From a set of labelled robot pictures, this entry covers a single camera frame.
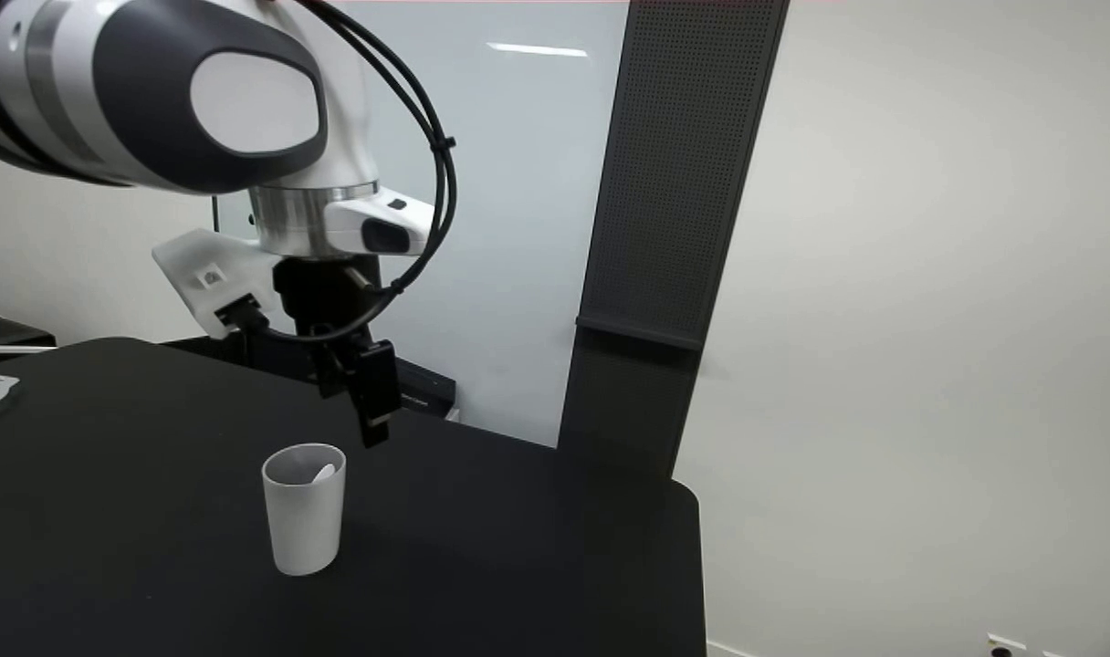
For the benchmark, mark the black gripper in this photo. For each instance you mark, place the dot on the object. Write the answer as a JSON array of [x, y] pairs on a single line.
[[318, 298]]

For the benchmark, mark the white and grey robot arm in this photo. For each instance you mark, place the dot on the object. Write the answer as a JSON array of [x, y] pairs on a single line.
[[116, 94]]

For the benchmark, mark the white ceramic mug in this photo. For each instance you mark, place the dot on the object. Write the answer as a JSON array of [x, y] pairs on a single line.
[[301, 515]]

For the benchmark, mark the small black box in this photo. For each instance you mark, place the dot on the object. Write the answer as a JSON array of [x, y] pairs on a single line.
[[429, 388]]

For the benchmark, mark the white board panel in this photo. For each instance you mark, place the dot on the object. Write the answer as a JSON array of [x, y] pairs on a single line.
[[518, 219]]

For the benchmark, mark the black side shelf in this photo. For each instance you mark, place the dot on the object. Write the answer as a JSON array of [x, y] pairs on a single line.
[[2, 329]]

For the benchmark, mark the black vertical pillar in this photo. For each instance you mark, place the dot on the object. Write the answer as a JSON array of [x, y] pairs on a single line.
[[678, 182]]

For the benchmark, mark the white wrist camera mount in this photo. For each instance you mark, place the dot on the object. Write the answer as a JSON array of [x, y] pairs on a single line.
[[210, 275]]

